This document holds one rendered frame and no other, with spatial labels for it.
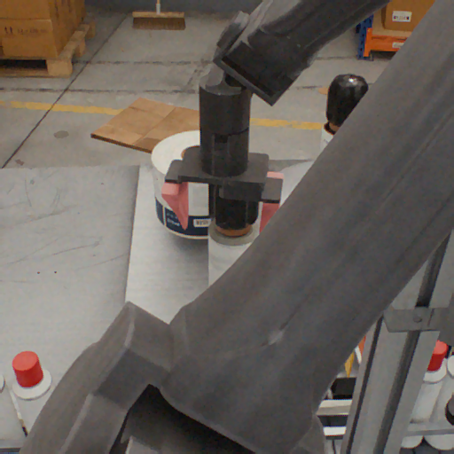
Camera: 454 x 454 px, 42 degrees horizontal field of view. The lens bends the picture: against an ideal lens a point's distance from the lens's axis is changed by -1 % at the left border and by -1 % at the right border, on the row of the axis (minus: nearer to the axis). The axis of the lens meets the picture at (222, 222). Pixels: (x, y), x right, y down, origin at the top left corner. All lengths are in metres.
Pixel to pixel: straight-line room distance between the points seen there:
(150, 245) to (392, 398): 0.75
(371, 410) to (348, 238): 0.40
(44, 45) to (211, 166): 3.48
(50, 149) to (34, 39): 0.98
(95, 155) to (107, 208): 1.83
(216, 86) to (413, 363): 0.34
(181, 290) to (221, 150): 0.52
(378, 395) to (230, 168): 0.29
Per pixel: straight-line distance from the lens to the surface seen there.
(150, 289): 1.15
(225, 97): 0.64
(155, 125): 3.48
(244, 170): 0.70
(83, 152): 3.32
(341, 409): 0.96
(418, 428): 0.90
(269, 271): 0.23
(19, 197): 1.54
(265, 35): 0.57
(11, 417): 0.89
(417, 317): 0.51
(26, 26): 4.12
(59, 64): 4.16
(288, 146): 3.30
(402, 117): 0.22
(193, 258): 1.21
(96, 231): 1.38
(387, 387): 0.58
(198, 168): 0.70
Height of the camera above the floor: 1.68
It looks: 38 degrees down
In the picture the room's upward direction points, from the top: straight up
